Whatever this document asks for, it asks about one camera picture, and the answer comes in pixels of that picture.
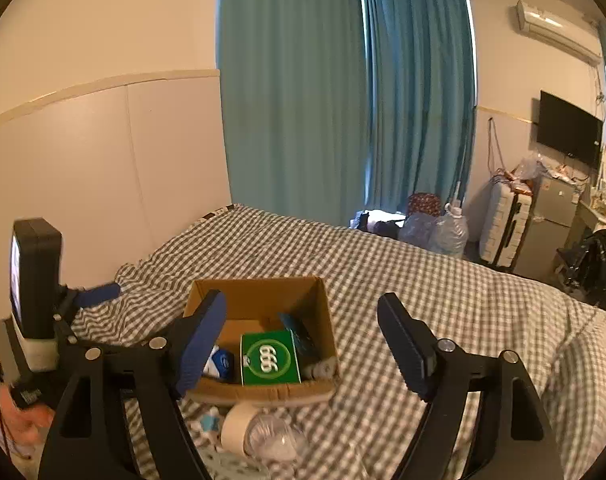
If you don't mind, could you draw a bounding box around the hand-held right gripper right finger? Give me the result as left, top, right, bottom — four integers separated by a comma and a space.
377, 292, 566, 480

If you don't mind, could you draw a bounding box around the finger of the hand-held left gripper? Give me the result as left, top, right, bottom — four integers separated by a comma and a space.
55, 282, 124, 347

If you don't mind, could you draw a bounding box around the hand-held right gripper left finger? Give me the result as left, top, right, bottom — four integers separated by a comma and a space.
38, 289, 228, 480

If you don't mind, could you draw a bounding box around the brown cardboard box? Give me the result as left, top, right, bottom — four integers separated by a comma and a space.
183, 276, 340, 406

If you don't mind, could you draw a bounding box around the person's left hand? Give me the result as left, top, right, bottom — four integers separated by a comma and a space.
0, 402, 58, 448

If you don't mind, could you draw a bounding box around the blue and white packet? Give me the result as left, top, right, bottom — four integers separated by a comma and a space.
203, 344, 234, 382

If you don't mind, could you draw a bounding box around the green box with white circle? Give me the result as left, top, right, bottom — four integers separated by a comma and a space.
240, 329, 304, 387

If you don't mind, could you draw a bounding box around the small blue and white item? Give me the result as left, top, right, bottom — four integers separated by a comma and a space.
193, 406, 228, 433

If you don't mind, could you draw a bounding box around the grey roll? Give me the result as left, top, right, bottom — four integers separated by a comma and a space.
303, 355, 338, 381

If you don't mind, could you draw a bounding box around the white tape roll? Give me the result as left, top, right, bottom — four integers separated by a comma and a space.
220, 402, 264, 457

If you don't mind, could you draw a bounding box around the grey checked blanket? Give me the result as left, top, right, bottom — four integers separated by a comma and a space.
73, 203, 606, 480

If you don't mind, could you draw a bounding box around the dark teal packet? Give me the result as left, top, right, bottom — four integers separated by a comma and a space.
278, 312, 322, 361

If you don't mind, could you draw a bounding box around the clear plastic bottle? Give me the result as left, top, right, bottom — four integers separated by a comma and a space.
245, 410, 308, 462

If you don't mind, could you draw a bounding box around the large clear water jug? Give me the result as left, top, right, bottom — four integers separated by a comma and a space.
428, 202, 470, 259
399, 212, 441, 248

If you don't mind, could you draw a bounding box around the dark bag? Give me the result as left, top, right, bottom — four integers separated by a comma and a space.
350, 210, 408, 239

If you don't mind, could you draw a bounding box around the red patterned bag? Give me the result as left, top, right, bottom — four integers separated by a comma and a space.
408, 192, 442, 218

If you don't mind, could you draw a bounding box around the white suitcase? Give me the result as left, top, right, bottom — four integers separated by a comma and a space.
478, 177, 536, 268

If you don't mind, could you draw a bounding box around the grey mini fridge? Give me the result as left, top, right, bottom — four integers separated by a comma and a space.
515, 175, 581, 281

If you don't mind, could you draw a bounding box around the black bag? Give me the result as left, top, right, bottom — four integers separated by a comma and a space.
558, 227, 606, 308

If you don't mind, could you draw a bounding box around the clear plastic bag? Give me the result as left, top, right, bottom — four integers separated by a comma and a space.
515, 155, 554, 183

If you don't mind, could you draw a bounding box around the grey desk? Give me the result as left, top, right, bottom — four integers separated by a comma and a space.
575, 200, 606, 241

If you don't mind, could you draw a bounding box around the narrow teal curtain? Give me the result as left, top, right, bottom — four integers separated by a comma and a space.
363, 0, 478, 213

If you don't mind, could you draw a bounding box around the wide teal curtain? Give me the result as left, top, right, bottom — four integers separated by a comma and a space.
217, 0, 370, 231

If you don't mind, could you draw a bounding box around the white air conditioner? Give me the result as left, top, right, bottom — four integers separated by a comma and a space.
514, 0, 604, 66

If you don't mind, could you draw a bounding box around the hanging cable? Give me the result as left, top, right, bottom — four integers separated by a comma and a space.
487, 117, 504, 177

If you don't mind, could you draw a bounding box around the black wall television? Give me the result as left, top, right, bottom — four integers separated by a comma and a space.
537, 90, 604, 167

